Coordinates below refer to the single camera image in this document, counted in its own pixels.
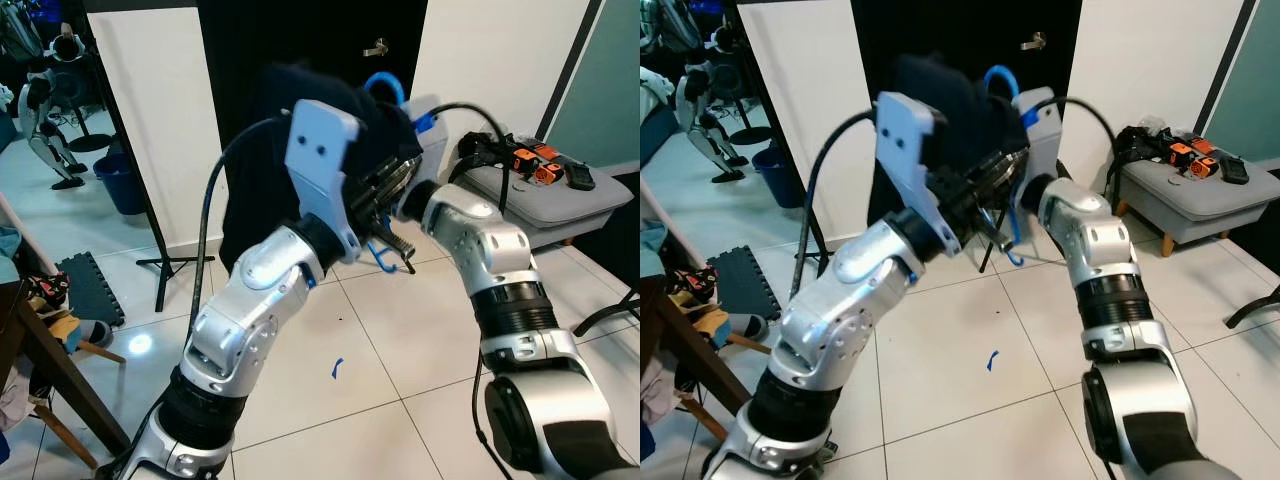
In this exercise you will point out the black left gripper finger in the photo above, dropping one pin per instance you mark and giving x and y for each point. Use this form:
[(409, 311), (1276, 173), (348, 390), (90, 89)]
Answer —
[(992, 232), (398, 252)]

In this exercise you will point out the plain black garment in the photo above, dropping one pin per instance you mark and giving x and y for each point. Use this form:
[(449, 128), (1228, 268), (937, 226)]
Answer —
[(960, 100), (270, 150)]

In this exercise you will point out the blue plastic hanger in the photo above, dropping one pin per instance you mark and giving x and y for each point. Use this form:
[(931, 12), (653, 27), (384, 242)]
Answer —
[(1003, 70), (385, 76)]

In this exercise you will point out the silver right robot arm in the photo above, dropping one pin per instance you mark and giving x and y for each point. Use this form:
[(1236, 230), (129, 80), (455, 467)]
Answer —
[(500, 260), (1110, 260)]

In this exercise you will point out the blue tape piece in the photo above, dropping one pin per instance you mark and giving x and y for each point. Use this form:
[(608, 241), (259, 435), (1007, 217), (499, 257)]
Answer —
[(992, 360), (338, 368)]

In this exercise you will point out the orange black battery pack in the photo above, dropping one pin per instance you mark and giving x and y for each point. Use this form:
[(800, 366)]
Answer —
[(1205, 145), (523, 158), (548, 150), (1182, 153), (547, 172), (1205, 165)]

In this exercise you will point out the grey upholstered ottoman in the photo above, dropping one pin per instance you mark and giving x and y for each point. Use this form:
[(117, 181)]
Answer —
[(560, 210), (1200, 200)]

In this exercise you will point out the black door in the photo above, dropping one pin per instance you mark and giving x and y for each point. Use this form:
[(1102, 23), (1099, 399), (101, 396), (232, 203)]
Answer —
[(960, 30), (300, 40)]

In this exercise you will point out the blue bucket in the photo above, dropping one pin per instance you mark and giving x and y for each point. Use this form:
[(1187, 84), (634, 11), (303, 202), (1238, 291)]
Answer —
[(778, 180), (122, 185)]

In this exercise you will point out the black pole stand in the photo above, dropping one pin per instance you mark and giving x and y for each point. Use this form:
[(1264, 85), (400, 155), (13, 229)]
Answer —
[(165, 261), (776, 120)]

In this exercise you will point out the black metal clothes rack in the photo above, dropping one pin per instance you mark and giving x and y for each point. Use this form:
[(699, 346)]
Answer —
[(1255, 305), (600, 310)]

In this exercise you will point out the black foam mat tile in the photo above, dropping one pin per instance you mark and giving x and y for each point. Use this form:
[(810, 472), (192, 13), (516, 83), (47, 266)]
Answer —
[(92, 290), (745, 285)]

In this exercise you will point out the teal cloth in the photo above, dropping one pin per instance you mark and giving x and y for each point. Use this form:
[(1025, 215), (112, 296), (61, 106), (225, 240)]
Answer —
[(652, 245), (8, 255)]

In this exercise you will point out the white black humanoid robot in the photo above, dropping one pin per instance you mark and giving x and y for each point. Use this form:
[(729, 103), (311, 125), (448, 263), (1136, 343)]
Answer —
[(50, 110), (710, 110)]

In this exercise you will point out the white bar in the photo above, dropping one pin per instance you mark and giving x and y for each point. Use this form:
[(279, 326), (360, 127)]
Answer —
[(25, 225), (665, 210)]

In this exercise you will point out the yellow cloth item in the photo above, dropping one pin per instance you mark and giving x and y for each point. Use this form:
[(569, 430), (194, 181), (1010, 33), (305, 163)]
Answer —
[(65, 328), (712, 320)]

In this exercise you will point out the dark wooden table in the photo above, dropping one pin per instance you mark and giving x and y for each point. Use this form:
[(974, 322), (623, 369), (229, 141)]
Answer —
[(690, 340), (40, 350)]

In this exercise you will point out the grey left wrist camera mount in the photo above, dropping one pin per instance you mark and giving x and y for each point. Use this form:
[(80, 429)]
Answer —
[(905, 150), (320, 160)]

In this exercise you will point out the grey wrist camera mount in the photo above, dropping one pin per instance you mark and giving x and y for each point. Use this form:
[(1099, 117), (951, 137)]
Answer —
[(320, 160), (905, 150), (430, 140), (1040, 130)]

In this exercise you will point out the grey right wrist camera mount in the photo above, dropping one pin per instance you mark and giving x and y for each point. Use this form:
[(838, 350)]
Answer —
[(1040, 130), (430, 140)]

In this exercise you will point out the black pedestal fan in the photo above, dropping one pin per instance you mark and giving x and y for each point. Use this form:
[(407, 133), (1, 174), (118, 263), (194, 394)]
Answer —
[(745, 130), (90, 140)]

